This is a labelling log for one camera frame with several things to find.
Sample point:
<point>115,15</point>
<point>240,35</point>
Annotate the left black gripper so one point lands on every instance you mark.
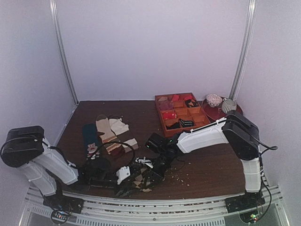
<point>125,191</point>

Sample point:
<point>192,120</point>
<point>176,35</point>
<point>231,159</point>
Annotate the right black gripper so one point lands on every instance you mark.
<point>157,171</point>

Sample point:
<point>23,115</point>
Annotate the brown argyle sock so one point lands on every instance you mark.
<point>141,182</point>

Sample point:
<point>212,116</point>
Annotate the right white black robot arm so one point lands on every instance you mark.
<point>234,129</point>

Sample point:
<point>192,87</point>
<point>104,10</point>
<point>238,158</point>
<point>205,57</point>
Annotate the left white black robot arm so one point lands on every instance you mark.
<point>45,166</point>

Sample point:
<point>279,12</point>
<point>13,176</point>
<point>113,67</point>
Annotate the striped beige brown sock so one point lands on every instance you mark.
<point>107,135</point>

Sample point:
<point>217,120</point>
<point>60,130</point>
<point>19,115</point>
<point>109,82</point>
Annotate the black white striped rolled sock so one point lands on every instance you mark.
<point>186,123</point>

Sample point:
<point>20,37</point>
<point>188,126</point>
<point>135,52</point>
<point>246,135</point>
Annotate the dark teal cartoon sock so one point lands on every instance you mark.
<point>91,142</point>

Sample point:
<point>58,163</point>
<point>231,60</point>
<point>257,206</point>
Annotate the wooden compartment tray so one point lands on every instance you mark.
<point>196,114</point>

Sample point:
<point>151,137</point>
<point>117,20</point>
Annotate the purple rolled sock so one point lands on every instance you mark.
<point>165,105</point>

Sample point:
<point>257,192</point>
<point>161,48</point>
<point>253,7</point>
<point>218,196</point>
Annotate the black red rolled sock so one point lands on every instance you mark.
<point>191,103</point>

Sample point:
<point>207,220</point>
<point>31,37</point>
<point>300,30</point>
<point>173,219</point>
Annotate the red round plate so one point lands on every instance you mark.
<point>213,113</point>

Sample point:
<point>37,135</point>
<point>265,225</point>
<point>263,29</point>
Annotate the dotted white bowl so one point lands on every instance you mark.
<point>214,100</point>

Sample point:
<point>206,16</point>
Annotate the striped white cup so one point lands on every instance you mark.
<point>228,105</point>

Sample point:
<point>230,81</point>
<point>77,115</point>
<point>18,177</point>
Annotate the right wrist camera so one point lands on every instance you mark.
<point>157,143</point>

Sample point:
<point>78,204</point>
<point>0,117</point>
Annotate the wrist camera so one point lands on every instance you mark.
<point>96,169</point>
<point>157,143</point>

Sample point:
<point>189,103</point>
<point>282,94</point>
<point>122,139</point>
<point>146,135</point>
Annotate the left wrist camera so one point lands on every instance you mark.
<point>96,169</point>

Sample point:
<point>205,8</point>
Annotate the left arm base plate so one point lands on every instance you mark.
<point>64,203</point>

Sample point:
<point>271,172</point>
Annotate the aluminium front rail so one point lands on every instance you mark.
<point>101,211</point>

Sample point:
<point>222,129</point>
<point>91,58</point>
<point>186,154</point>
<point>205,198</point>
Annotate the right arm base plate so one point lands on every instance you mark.
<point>244,202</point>

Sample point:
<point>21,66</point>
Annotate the left aluminium frame post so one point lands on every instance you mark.
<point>62,54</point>

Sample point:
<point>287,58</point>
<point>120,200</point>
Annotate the aluminium frame post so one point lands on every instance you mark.
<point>247,39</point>
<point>62,54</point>

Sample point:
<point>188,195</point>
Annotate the right aluminium frame post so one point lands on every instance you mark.
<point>247,39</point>

